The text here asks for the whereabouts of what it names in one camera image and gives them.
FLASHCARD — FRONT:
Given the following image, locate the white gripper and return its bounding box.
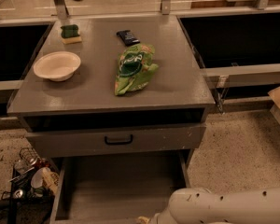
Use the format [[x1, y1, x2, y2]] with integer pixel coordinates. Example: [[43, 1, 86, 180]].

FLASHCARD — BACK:
[[137, 213, 170, 224]]

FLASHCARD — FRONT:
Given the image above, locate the grey drawer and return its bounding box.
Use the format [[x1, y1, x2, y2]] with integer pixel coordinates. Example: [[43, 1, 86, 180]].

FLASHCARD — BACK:
[[49, 151, 189, 224], [26, 123, 206, 158]]

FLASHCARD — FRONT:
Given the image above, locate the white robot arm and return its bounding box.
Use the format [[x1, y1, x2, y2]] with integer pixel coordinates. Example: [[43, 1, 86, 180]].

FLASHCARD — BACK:
[[136, 188, 280, 224]]

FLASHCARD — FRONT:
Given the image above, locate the grey top drawer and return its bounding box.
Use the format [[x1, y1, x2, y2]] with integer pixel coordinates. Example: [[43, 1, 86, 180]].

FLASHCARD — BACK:
[[26, 123, 206, 158]]

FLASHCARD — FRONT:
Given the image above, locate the grey drawer cabinet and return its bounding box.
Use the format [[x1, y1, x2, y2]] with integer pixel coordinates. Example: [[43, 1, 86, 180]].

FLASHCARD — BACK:
[[6, 14, 216, 161]]

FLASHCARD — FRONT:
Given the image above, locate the white cup in rack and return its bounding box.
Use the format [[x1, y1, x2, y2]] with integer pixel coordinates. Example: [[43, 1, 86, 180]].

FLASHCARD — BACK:
[[31, 167, 48, 189]]

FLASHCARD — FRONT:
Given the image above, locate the green chip bag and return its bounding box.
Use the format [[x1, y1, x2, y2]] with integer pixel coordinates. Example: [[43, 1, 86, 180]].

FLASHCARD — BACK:
[[115, 43, 159, 96]]

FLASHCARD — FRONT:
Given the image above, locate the white paper bowl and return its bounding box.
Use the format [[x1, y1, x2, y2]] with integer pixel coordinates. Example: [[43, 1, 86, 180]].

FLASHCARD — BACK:
[[33, 51, 81, 82]]

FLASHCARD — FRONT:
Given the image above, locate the dark blue snack packet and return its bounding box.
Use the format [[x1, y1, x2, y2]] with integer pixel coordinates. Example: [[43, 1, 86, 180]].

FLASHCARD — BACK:
[[117, 30, 140, 47]]

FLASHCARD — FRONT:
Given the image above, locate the green yellow sponge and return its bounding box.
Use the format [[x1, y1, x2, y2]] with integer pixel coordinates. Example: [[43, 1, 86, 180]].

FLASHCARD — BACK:
[[61, 24, 82, 44]]

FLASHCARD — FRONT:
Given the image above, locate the black wire dish rack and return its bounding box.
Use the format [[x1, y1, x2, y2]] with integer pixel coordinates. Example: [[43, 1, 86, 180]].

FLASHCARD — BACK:
[[7, 147, 60, 224]]

